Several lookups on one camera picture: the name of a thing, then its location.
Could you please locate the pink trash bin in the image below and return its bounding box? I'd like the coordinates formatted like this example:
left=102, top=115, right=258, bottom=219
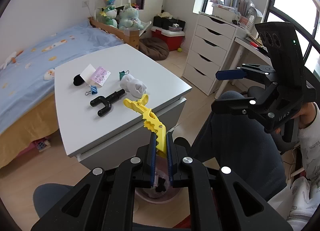
left=135, top=155, right=181, bottom=204

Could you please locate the white drawer unit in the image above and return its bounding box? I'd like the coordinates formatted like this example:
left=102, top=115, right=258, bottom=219
left=183, top=13, right=239, bottom=95

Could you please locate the brown bean bag cushion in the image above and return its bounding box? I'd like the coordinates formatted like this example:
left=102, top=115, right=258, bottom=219
left=139, top=37, right=170, bottom=61

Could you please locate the black bag on cooler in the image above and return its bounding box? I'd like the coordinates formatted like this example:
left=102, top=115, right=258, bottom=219
left=153, top=16, right=185, bottom=30

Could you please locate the white sock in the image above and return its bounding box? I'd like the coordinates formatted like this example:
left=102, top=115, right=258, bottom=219
left=120, top=74, right=147, bottom=99

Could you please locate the red cooler box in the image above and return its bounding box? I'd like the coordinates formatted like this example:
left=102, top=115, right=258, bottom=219
left=151, top=26, right=185, bottom=51

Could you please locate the blue binder clip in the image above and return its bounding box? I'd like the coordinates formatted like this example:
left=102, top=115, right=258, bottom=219
left=85, top=85, right=98, bottom=95

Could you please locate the black round cap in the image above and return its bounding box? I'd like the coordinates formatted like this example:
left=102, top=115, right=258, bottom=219
left=73, top=74, right=85, bottom=86

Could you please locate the green dragon plush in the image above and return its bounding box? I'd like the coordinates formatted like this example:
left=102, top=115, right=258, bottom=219
left=99, top=5, right=124, bottom=28

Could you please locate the person's right hand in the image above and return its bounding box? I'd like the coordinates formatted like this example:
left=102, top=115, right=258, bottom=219
left=292, top=102, right=317, bottom=129

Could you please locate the white bedside drawer cabinet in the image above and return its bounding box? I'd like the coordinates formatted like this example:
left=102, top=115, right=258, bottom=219
left=54, top=44, right=191, bottom=169

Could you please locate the pink cartoon card box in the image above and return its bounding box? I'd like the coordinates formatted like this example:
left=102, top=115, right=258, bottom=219
left=80, top=64, right=111, bottom=87

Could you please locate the bed with blue blanket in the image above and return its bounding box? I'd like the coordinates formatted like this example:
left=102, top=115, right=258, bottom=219
left=1, top=20, right=129, bottom=167

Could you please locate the yellow plastic clip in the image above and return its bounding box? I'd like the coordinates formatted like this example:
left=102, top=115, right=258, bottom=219
left=123, top=94, right=167, bottom=158

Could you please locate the white goose plush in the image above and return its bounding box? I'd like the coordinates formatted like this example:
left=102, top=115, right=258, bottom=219
left=0, top=50, right=23, bottom=70

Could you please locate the mint bear plush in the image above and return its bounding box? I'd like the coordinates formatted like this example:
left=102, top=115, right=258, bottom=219
left=118, top=4, right=144, bottom=30

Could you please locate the black Y-shaped plastic part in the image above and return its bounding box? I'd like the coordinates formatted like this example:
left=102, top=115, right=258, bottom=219
left=90, top=89, right=126, bottom=117

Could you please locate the teal binder clip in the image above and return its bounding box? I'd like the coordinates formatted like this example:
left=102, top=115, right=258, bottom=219
left=119, top=70, right=129, bottom=80

